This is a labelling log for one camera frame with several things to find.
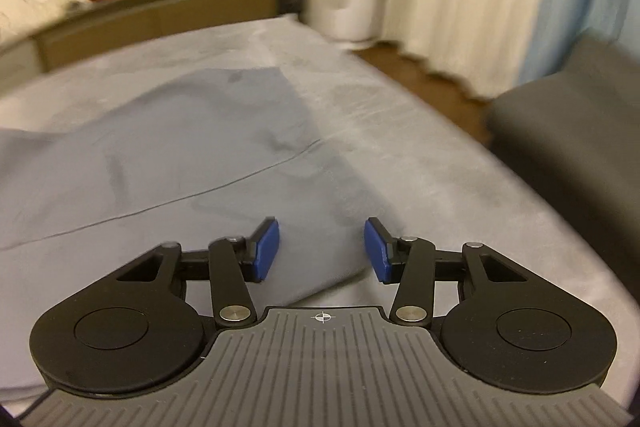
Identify long low sideboard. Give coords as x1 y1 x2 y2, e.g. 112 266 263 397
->
0 0 281 80

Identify grey sofa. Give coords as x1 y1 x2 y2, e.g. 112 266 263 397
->
487 32 640 253

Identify grey pants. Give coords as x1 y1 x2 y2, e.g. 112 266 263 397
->
0 66 373 405

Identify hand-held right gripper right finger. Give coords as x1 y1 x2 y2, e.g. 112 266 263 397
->
364 217 538 326

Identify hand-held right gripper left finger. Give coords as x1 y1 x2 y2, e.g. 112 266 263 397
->
107 217 280 327

